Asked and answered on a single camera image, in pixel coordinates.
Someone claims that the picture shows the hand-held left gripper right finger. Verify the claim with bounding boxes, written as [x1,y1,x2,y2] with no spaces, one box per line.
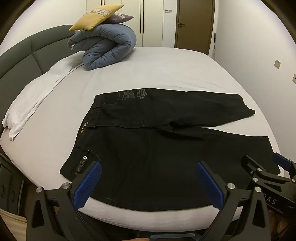
[196,161,271,241]

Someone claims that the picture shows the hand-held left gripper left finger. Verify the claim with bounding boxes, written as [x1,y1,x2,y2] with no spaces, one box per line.
[26,160,102,241]

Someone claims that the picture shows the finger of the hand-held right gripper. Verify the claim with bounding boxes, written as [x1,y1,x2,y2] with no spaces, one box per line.
[272,152,296,179]
[240,154,269,186]

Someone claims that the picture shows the black denim pants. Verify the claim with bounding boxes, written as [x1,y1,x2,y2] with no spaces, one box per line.
[60,89,281,212]

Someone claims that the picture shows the dark nightstand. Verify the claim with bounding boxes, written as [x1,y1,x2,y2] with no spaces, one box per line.
[0,153,28,218]

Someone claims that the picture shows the white folded blanket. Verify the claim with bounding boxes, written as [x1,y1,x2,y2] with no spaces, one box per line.
[2,61,84,141]

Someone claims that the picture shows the rolled blue duvet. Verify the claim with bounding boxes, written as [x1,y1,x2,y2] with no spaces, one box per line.
[67,23,137,71]

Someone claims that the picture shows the dark grey padded headboard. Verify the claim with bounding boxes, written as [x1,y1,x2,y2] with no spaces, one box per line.
[0,25,80,81]

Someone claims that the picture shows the brown door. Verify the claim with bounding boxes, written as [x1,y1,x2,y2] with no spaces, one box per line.
[174,0,215,55]

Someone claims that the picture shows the yellow cushion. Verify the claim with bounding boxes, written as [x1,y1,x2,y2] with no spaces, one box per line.
[69,4,125,31]

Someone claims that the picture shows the purple cushion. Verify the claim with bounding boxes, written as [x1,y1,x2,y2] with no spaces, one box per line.
[107,13,134,24]

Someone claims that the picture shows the white wardrobe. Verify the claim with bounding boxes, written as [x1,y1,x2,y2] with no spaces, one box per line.
[102,0,178,48]

